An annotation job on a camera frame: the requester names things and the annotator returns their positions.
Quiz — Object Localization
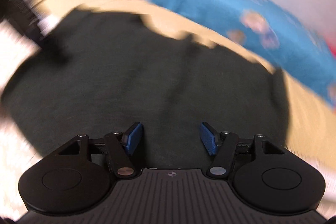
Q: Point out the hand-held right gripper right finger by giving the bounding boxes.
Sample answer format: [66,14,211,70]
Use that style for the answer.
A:
[199,122,286,178]

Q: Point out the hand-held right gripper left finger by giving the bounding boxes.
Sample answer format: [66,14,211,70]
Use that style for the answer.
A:
[58,122,144,178]

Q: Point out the dark green sweater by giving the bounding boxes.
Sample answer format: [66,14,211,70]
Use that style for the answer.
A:
[0,7,292,171]

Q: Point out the yellow blanket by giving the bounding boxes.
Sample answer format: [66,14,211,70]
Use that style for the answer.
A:
[18,0,336,161]

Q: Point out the blue floral bed sheet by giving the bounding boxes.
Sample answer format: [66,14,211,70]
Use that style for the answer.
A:
[142,0,336,107]

